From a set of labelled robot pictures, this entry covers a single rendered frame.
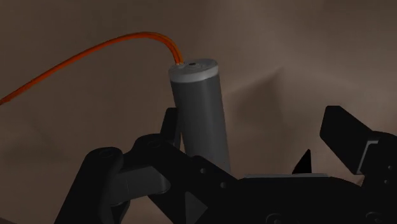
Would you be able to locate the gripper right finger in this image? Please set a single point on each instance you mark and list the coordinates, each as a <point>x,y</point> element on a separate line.
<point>350,139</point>

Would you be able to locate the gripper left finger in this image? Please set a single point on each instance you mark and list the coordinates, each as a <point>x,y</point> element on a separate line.
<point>161,161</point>

